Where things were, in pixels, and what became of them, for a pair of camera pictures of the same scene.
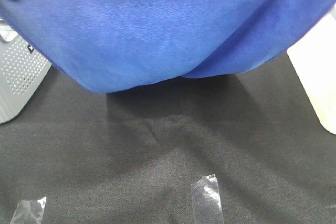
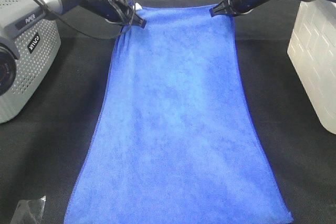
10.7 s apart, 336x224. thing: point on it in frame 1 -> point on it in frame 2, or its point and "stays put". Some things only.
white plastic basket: x=313 y=56 stays put
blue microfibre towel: x=115 y=31 -> x=174 y=141
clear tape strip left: x=29 y=212 stays put
